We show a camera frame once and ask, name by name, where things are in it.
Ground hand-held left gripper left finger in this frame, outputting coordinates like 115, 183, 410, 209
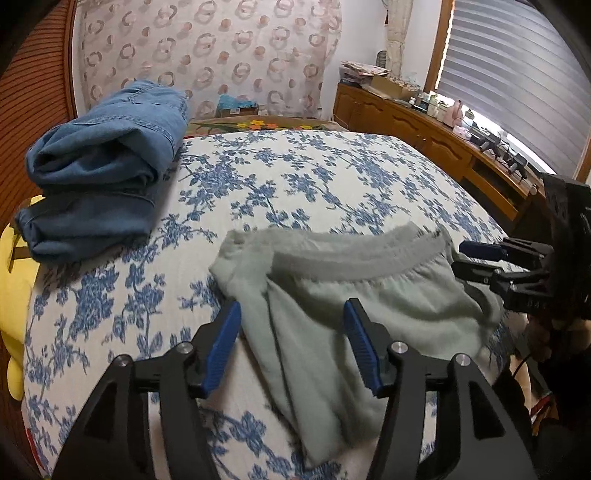
51, 300, 243, 480

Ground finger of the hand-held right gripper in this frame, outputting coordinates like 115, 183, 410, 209
458, 237, 555, 273
451, 261, 550, 297

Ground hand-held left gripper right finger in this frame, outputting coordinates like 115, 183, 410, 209
344, 298, 539, 480

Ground grey-green pants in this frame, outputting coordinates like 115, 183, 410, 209
209, 220, 506, 467

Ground black devices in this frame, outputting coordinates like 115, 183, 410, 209
471, 124, 529, 182

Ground wooden sideboard cabinet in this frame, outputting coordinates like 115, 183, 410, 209
332, 82, 550, 222

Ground person's dark clothing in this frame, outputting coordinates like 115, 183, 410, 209
489, 342, 591, 480

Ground blue floral white bedspread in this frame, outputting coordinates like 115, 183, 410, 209
21, 129, 522, 480

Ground dark blue folded jeans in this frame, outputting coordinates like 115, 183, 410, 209
14, 178, 158, 265

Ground striped window blind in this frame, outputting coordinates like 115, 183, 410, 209
436, 0, 591, 178

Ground cardboard box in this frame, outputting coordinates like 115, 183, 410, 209
369, 75, 419, 100

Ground stack of papers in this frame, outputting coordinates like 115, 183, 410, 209
339, 60, 391, 86

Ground yellow pillow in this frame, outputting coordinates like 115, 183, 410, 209
0, 196, 47, 402

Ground white lace curtain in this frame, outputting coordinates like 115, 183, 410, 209
385, 0, 409, 77

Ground beige flowered fleece blanket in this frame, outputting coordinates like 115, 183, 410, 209
185, 115, 345, 138

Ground light blue folded jeans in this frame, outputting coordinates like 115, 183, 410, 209
25, 79, 190, 188

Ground teal packet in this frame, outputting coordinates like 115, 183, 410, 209
217, 95, 259, 118

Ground circle-patterned hanging cloth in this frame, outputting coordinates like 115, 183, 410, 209
76, 0, 345, 123

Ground wooden louvred wardrobe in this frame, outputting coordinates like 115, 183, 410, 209
0, 0, 81, 227

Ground wooden window frame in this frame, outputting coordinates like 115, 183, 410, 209
425, 0, 455, 93

